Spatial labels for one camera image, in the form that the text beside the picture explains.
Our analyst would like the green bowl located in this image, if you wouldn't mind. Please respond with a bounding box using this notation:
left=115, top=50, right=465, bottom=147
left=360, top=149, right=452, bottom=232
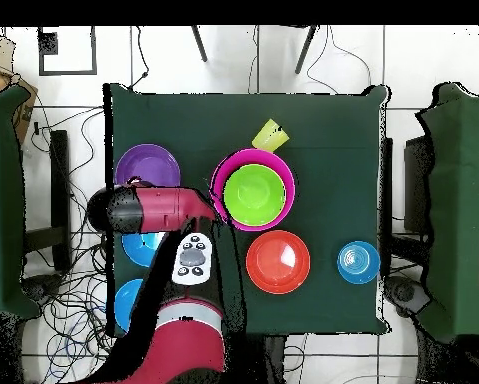
left=222, top=163, right=287, bottom=228

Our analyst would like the large pink bowl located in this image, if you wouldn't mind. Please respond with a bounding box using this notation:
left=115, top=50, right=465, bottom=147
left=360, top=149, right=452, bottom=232
left=209, top=148, right=297, bottom=233

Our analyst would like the yellow plastic cup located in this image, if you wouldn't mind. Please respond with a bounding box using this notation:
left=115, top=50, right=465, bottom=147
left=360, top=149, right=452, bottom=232
left=251, top=118, right=291, bottom=154

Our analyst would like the large orange-red bowl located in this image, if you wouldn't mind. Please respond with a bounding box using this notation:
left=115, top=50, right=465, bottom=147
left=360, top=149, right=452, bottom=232
left=245, top=229, right=312, bottom=296

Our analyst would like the purple bowl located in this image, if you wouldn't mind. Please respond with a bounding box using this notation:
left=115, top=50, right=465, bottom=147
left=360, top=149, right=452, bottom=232
left=113, top=143, right=182, bottom=189

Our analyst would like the large blue bowl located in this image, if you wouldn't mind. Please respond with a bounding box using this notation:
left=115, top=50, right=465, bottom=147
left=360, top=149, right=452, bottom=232
left=113, top=278, right=145, bottom=333
left=121, top=231, right=169, bottom=268

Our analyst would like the dark green tablecloth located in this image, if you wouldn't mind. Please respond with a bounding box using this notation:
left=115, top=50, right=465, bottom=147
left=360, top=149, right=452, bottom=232
left=103, top=82, right=390, bottom=337

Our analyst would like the small blue bowl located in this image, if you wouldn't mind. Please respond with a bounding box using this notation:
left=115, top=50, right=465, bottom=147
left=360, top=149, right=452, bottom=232
left=337, top=240, right=381, bottom=285

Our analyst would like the black tripod leg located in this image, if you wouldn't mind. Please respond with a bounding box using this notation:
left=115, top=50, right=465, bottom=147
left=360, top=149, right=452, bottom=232
left=294, top=26, right=319, bottom=75
left=190, top=26, right=209, bottom=63

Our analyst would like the black box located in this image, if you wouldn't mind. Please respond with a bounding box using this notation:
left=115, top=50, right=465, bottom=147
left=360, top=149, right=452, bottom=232
left=402, top=135, right=432, bottom=237

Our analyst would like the long black bar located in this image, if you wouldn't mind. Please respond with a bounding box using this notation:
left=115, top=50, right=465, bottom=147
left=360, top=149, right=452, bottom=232
left=49, top=129, right=72, bottom=273

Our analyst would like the black stand with knob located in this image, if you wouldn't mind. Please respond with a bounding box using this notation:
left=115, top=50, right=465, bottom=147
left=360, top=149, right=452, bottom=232
left=20, top=273, right=66, bottom=307

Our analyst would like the green covered side table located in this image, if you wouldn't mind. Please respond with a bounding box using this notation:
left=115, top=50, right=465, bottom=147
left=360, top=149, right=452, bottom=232
left=416, top=82, right=479, bottom=343
left=0, top=85, right=40, bottom=319

